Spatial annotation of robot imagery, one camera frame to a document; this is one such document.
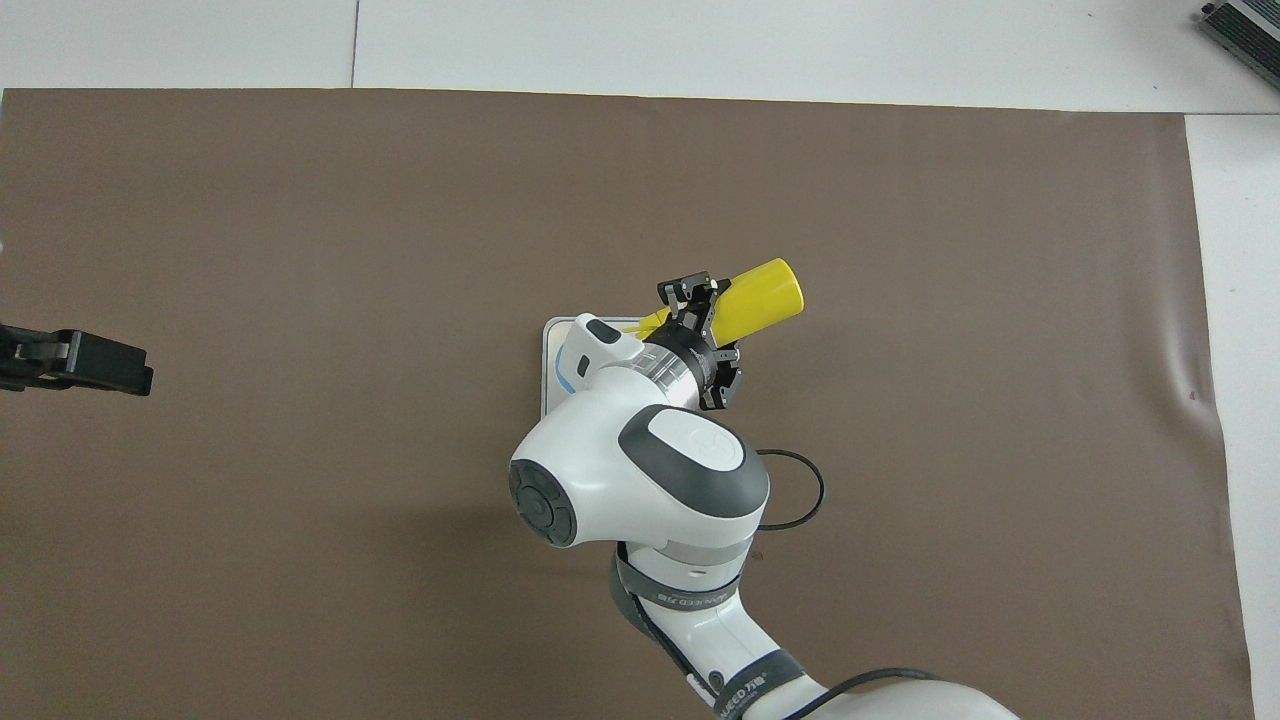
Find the brown paper mat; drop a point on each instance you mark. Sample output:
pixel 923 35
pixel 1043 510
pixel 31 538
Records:
pixel 300 220

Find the grey ribbed metal device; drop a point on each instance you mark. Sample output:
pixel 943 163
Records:
pixel 1250 30

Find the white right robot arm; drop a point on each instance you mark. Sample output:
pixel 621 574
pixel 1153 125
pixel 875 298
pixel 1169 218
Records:
pixel 620 450

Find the silver digital kitchen scale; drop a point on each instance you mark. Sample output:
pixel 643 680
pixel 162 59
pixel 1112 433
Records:
pixel 556 340

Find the light blue plastic cup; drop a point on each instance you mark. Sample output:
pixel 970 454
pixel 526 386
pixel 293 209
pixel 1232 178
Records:
pixel 564 382

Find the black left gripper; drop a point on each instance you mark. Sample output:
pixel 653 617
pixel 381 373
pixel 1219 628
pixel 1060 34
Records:
pixel 25 360

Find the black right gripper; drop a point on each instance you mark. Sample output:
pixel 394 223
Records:
pixel 690 350

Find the yellow squeeze bottle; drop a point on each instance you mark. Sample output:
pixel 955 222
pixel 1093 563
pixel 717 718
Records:
pixel 760 300

